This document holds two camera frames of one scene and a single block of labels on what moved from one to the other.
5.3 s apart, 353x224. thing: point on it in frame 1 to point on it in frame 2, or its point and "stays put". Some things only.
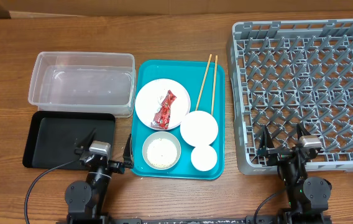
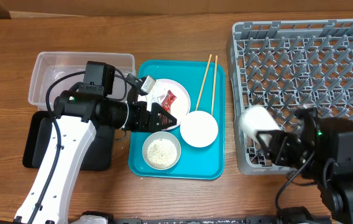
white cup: (204, 157) to (255, 119)
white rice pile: (161, 153) stays put
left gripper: (120, 167) to (155, 121)
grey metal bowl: (161, 150) stays put
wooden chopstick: (216, 61) stays put
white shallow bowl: (199, 128) stays put
